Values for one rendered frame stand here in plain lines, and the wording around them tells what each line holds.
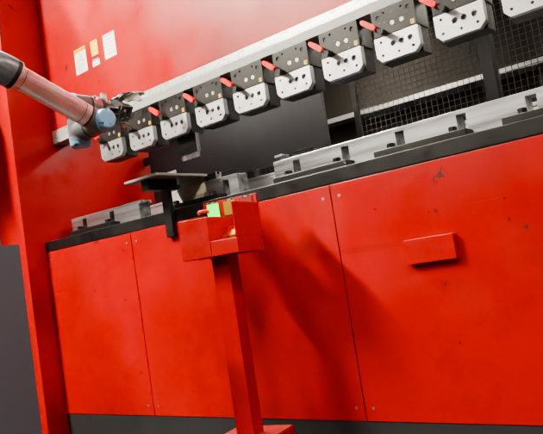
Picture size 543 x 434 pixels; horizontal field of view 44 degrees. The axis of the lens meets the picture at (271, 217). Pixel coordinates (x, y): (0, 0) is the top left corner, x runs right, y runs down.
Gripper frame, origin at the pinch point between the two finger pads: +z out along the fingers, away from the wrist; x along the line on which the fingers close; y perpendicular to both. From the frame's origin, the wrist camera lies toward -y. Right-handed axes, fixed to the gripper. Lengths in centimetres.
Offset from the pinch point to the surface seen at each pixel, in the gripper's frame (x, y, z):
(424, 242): 19, 129, -1
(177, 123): 0.1, 10.1, 12.6
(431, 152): 41, 118, 1
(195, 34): 34.8, 3.4, 11.9
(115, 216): -52, -6, 13
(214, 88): 20.7, 22.7, 11.8
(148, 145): -14.4, 0.2, 11.5
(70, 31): 7, -73, 12
